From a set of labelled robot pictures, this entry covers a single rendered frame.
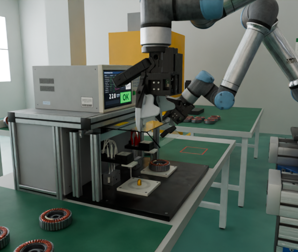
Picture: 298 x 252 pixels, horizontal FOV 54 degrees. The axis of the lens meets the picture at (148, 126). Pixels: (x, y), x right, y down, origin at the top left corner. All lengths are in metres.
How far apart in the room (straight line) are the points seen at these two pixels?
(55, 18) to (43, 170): 4.34
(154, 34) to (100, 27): 7.08
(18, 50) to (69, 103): 8.10
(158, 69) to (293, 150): 0.81
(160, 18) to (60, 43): 4.74
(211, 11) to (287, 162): 0.84
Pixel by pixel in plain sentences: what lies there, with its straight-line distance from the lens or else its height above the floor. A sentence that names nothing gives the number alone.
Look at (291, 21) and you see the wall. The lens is 6.51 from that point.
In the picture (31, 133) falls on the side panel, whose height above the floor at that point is 1.03.
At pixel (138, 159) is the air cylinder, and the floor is 0.82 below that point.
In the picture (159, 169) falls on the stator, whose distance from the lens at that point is 1.51.
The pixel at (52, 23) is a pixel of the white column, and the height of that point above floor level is 2.08.
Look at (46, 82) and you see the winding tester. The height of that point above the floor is 1.24.
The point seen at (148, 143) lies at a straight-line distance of 1.53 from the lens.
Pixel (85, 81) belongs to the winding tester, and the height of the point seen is 1.25.
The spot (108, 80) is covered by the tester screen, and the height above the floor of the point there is 1.25.
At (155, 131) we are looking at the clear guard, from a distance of 1.16.
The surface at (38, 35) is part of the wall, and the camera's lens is 9.05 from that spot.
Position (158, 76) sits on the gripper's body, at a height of 1.28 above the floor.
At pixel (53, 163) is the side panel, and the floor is 0.91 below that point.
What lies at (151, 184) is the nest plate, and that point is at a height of 0.78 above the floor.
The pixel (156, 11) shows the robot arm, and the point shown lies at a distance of 0.71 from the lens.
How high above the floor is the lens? 1.30
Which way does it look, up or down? 11 degrees down
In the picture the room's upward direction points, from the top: straight up
